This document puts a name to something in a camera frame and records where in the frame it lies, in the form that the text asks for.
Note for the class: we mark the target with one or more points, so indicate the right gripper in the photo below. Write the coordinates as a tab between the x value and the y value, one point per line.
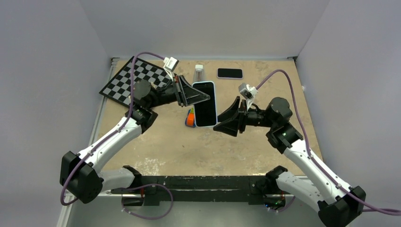
231	126

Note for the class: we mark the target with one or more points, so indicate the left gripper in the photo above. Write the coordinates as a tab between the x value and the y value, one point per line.
189	94

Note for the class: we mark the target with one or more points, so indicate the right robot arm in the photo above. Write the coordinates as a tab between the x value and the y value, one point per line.
334	200

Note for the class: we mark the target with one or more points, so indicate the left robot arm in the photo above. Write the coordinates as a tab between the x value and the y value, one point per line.
135	122

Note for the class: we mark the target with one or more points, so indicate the black phone pink case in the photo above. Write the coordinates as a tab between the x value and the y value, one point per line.
229	73

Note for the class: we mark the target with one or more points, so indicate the white metronome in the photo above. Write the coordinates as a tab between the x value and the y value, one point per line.
199	74

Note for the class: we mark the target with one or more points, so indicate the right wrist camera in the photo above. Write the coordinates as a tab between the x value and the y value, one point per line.
249	93

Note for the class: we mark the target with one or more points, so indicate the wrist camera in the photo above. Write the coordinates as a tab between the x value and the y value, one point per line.
249	93
170	64

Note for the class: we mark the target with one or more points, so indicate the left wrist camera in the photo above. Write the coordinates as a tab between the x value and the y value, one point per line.
170	64

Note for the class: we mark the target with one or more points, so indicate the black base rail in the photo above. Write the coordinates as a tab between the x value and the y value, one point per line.
253	190

